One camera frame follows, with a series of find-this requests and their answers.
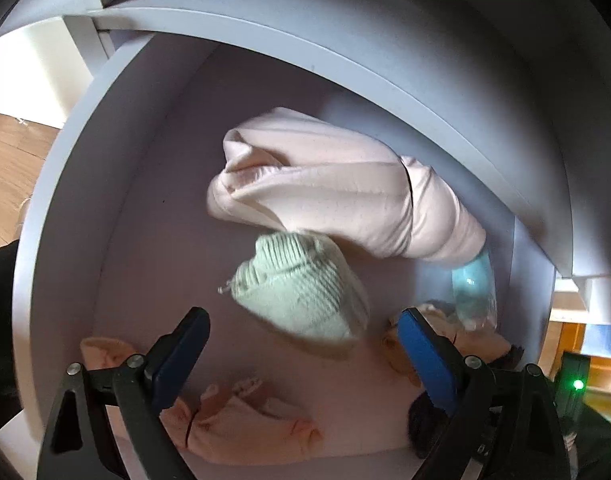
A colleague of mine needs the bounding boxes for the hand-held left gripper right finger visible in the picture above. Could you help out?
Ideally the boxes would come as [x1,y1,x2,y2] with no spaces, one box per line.
[396,307,571,480]

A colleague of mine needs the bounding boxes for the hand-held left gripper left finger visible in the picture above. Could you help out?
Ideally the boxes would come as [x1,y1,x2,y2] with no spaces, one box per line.
[38,306,211,480]

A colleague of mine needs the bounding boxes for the teal plastic packet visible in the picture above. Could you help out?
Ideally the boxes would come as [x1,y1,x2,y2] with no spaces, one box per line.
[450,252,499,331]

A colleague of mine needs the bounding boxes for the cream cloth bundle pink trim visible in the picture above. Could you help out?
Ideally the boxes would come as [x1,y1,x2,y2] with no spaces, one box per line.
[80,337,322,465]

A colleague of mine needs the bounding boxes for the green knitted cloth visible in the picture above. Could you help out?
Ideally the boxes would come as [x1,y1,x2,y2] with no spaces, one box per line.
[218,230,371,346]

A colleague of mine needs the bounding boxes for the white cabinet shelf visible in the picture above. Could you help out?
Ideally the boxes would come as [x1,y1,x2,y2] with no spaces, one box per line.
[10,0,611,466]

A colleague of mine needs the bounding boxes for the peach cloth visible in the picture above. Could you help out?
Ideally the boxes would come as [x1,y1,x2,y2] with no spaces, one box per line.
[383,302,513,386]

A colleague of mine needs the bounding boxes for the black fuzzy cloth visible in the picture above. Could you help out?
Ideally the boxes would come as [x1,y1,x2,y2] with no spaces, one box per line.
[408,390,453,458]

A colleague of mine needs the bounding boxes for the blue checkered bedsheet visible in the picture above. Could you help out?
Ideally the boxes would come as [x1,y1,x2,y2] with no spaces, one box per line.
[583,324,611,357]

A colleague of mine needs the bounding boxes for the person's black trousers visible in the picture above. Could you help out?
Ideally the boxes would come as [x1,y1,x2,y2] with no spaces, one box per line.
[0,240,23,441]

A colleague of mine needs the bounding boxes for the pale pink cloth roll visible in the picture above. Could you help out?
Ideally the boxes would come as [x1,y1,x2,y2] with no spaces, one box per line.
[206,107,487,263]

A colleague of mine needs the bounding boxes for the beige shoe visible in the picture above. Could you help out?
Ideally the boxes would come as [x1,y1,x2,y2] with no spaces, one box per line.
[15,196,35,235]

